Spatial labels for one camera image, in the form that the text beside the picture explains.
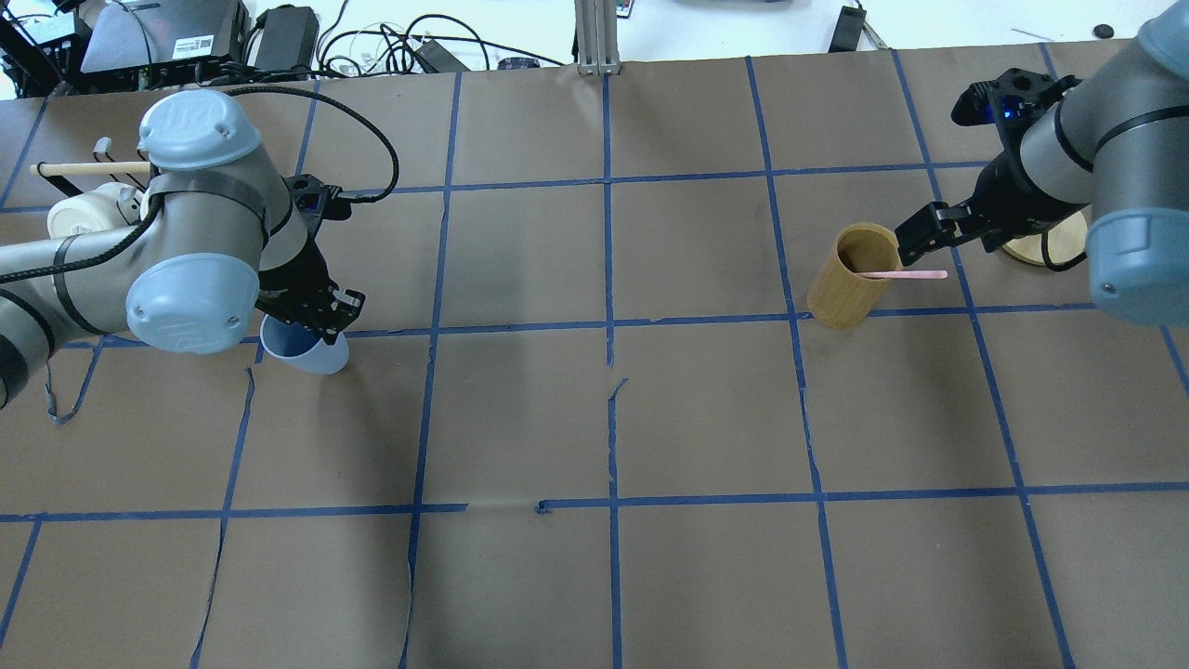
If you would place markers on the black computer box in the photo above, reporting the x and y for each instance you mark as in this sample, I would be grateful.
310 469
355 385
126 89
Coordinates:
156 34

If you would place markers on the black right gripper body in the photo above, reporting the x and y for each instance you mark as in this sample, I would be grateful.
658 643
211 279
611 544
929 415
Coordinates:
1000 197

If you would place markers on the wooden rack rod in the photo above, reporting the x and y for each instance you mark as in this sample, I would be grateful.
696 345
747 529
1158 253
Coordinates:
90 170

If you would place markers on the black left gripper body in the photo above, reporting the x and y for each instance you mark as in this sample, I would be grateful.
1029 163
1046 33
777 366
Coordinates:
295 276

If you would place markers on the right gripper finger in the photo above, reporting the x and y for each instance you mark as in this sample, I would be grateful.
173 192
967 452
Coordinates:
934 227

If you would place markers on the aluminium frame post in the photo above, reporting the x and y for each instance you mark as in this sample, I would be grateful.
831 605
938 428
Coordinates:
597 38

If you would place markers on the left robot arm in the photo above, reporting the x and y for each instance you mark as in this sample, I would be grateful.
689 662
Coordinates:
218 236

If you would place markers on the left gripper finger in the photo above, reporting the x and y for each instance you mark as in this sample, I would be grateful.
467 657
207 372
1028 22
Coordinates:
327 314

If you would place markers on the light blue plastic cup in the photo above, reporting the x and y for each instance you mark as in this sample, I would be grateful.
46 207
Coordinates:
301 348

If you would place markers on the bamboo chopstick holder cup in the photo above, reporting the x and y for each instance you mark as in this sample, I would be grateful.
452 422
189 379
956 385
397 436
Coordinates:
841 296

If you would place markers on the black power adapter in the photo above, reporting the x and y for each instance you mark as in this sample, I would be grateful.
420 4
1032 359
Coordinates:
849 29

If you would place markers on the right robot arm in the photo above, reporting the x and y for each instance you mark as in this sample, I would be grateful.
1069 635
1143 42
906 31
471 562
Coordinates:
1116 142

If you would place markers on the pink chopstick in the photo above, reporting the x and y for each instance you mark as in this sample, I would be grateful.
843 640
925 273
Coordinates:
904 275

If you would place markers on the white mug on rack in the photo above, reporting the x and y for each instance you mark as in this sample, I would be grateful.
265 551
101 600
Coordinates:
93 212

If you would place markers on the black power brick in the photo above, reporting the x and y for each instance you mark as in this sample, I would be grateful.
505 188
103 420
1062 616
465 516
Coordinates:
285 39

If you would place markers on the black wire mug rack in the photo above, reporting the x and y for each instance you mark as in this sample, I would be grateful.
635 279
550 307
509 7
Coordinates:
101 154

